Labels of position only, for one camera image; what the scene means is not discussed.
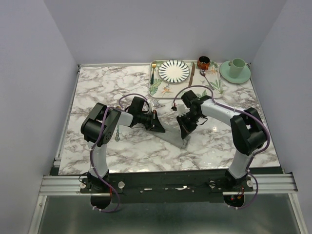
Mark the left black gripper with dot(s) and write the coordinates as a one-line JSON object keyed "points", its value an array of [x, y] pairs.
{"points": [[154, 125]]}

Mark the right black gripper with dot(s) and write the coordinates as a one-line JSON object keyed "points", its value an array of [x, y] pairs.
{"points": [[185, 129]]}

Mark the grey cloth napkin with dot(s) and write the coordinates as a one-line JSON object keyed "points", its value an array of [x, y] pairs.
{"points": [[172, 135]]}

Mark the iridescent gold spoon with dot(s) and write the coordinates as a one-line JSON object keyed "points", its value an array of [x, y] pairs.
{"points": [[117, 137]]}

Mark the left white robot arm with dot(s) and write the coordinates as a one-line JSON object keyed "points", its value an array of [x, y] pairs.
{"points": [[98, 129]]}

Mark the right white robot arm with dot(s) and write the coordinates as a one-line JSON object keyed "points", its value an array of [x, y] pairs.
{"points": [[250, 135]]}

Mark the striped white plate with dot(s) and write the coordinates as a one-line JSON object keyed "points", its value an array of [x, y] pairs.
{"points": [[173, 71]]}

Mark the floral serving tray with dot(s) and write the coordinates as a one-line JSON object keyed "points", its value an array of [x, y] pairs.
{"points": [[162, 89]]}

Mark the silver spoon on tray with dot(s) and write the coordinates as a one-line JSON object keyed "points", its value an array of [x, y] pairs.
{"points": [[203, 73]]}

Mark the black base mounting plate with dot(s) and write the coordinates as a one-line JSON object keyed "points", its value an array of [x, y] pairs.
{"points": [[166, 187]]}

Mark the copper knife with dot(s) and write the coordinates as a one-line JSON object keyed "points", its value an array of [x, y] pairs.
{"points": [[191, 75]]}

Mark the orange black mug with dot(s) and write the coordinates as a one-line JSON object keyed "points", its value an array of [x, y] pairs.
{"points": [[203, 63]]}

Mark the green saucer plate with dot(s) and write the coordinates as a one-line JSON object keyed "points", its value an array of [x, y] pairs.
{"points": [[242, 77]]}

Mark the green cup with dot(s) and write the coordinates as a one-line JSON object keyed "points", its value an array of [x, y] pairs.
{"points": [[236, 66]]}

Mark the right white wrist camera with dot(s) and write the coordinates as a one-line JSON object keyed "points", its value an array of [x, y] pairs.
{"points": [[181, 110]]}

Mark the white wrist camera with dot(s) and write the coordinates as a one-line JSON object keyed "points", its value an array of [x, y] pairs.
{"points": [[181, 110], [154, 103]]}

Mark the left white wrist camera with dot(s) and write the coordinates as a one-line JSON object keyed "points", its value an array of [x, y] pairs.
{"points": [[154, 103]]}

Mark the gold green-handled fork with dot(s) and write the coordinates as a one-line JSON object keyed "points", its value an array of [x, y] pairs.
{"points": [[153, 71]]}

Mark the aluminium frame rail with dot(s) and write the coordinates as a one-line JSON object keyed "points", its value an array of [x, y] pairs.
{"points": [[70, 185]]}

